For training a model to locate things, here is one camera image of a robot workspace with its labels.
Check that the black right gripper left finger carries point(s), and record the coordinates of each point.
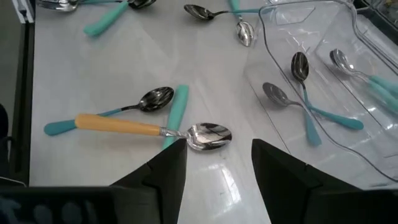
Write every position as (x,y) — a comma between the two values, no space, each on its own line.
(161,186)

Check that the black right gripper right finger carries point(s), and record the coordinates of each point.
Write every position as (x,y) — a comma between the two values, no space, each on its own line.
(286,193)

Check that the clear plastic bin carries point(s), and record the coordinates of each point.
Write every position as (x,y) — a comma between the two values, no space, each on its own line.
(388,53)
(335,93)

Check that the aluminium extrusion post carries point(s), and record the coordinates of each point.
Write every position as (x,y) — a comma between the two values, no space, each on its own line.
(25,11)

